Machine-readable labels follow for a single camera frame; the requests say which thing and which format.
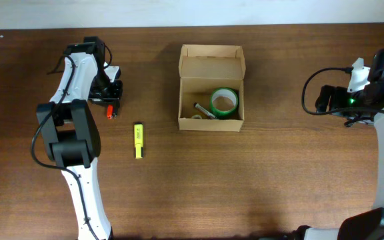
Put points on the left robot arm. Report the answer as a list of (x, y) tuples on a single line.
[(69, 132)]

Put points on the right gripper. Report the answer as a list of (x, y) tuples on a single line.
[(322, 100)]

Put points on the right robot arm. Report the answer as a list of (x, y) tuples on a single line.
[(368, 225)]

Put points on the yellow highlighter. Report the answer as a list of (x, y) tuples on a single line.
[(138, 140)]

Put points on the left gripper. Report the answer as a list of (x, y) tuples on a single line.
[(111, 98)]

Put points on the cardboard box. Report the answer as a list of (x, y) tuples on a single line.
[(203, 69)]

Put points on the green tape roll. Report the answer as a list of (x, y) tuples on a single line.
[(223, 102)]

